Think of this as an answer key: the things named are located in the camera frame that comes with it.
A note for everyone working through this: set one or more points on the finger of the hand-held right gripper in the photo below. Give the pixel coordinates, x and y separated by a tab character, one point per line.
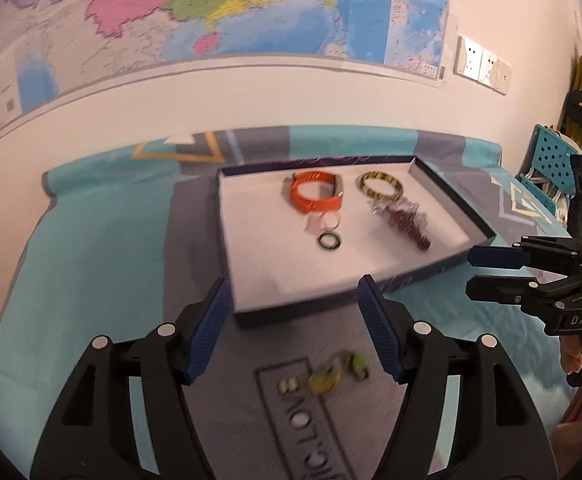
496	256
496	289

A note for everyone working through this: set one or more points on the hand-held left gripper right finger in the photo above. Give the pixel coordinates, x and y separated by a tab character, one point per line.
378	332

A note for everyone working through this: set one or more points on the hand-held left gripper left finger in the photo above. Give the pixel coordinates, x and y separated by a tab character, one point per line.
210	330

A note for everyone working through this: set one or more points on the yellow green pendant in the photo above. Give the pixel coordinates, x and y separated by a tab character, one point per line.
325	379

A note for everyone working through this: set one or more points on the dark blue shallow cardboard box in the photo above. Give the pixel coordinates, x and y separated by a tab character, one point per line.
331	240

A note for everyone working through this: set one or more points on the pink flower pendant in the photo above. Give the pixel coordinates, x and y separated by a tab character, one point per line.
316	222

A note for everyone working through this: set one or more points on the yellow and black bangle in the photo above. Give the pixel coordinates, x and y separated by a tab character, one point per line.
381	185

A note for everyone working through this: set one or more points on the teal perforated plastic stool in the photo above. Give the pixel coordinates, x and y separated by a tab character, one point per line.
551	157

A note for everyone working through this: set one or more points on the printed teal and grey blanket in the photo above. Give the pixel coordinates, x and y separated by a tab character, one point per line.
121	240

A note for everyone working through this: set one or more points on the white wall socket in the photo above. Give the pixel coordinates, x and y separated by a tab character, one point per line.
503	79
468	62
488	71

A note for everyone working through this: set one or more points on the colourful wall map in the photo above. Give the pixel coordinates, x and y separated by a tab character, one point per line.
211	20

